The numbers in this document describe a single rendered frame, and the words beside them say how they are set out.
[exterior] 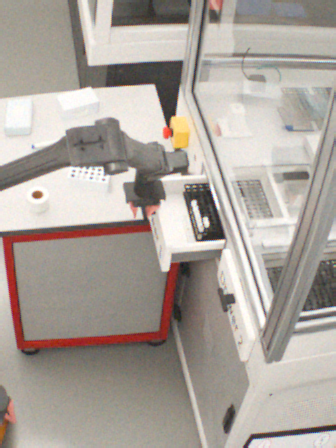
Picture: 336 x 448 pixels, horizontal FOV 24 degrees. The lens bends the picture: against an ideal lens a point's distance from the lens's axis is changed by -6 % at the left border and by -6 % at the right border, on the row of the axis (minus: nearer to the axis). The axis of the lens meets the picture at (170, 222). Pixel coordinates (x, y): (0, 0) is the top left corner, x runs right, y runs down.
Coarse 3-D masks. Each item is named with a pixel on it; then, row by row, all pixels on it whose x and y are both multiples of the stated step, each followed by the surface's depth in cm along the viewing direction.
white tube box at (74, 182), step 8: (72, 168) 243; (80, 168) 244; (88, 168) 245; (96, 168) 244; (72, 176) 242; (88, 176) 242; (104, 176) 243; (72, 184) 242; (80, 184) 242; (88, 184) 242; (96, 184) 241; (104, 184) 241
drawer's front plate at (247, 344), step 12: (228, 252) 210; (228, 264) 207; (228, 276) 208; (228, 288) 208; (240, 288) 203; (240, 300) 200; (228, 312) 210; (240, 312) 199; (240, 324) 199; (252, 336) 193; (240, 348) 200
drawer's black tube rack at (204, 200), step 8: (192, 184) 229; (200, 184) 230; (208, 184) 230; (184, 192) 231; (200, 192) 227; (208, 192) 230; (200, 200) 226; (208, 200) 225; (200, 208) 223; (208, 208) 224; (208, 216) 222; (216, 216) 224; (192, 224) 223; (216, 224) 220; (208, 232) 218; (216, 232) 221; (200, 240) 220; (208, 240) 220; (216, 240) 221
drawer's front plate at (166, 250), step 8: (160, 208) 218; (152, 216) 224; (160, 216) 216; (160, 224) 215; (152, 232) 226; (160, 232) 215; (168, 232) 213; (160, 240) 216; (168, 240) 211; (160, 248) 218; (168, 248) 211; (168, 256) 213; (160, 264) 219; (168, 264) 216
